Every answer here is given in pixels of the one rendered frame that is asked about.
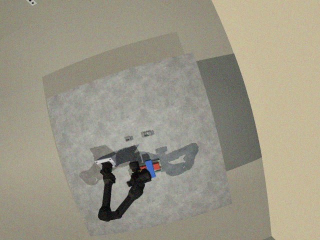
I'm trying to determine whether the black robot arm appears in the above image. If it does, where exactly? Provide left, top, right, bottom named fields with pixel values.
left=98, top=161, right=152, bottom=222

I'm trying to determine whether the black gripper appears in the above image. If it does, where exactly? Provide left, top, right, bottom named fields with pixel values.
left=129, top=161, right=140, bottom=177

